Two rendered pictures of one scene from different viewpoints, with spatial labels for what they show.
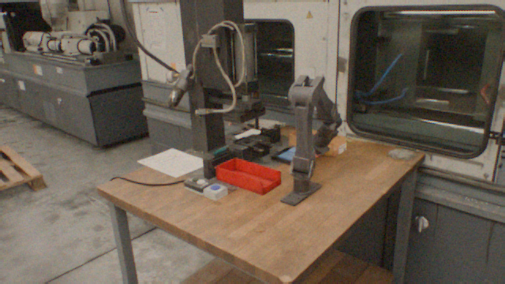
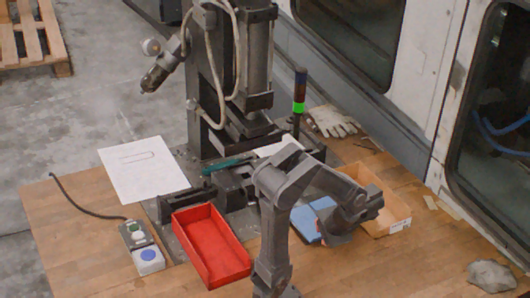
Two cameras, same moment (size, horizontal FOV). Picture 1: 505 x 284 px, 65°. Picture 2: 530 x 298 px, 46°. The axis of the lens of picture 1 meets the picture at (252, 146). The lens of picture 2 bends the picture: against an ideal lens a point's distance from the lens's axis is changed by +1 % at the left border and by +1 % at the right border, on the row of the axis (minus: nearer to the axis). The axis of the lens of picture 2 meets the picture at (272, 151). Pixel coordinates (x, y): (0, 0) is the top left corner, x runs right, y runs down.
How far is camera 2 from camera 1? 0.81 m
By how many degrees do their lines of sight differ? 23
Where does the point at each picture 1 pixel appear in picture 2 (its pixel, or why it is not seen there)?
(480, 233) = not seen: outside the picture
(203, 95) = (199, 82)
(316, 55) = (432, 35)
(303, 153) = (266, 262)
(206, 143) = (199, 149)
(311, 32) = not seen: outside the picture
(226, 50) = (222, 38)
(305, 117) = (270, 221)
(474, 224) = not seen: outside the picture
